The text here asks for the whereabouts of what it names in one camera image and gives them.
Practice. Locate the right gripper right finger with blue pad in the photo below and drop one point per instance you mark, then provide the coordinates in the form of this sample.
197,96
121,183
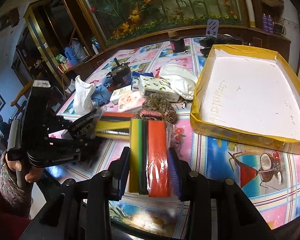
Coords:
179,173

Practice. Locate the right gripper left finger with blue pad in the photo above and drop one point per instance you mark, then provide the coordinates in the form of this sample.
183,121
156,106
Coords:
119,170

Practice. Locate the colourful sponge pack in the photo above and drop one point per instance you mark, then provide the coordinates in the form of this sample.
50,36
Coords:
149,143

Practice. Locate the lemon print tissue pack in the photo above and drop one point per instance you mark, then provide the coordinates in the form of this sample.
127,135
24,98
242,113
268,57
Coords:
148,85

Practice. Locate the floral sleeve left forearm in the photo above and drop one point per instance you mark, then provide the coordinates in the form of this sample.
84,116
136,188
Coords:
17,198

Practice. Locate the person's left hand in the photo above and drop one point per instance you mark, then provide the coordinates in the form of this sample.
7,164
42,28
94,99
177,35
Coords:
33,175

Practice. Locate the white plastic bag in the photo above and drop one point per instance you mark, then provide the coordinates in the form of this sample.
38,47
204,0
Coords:
82,103

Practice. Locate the brown knitted hat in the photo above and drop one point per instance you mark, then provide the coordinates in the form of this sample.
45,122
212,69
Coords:
157,108

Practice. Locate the pink tissue pack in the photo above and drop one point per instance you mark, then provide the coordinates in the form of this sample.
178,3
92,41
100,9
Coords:
130,103

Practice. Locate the blue cloth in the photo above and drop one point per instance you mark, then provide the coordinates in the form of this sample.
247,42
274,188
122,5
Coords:
102,94

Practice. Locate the blue white tissue pack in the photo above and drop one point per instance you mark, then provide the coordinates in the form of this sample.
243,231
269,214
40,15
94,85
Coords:
135,79

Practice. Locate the white cloth bag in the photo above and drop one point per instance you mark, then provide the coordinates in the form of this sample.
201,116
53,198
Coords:
181,80

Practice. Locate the black electric motor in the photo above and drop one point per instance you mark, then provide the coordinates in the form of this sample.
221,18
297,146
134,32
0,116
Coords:
120,74

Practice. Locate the floral patterned tablecloth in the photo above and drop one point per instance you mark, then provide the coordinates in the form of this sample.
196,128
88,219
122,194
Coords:
270,178

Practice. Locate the wooden glass cabinet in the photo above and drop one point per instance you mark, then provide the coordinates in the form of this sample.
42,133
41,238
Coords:
52,26

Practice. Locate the yellow taped cardboard box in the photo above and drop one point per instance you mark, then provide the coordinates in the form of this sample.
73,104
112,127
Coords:
248,95

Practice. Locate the dark jar with cork lid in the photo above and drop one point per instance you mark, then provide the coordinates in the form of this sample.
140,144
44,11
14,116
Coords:
177,43

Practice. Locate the black device on table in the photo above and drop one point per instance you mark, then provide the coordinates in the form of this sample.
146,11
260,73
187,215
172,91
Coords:
208,41

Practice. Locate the grey phone stand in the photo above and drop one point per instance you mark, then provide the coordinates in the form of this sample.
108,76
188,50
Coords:
212,27

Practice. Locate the flower mural panel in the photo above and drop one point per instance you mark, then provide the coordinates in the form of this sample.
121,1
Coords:
117,21

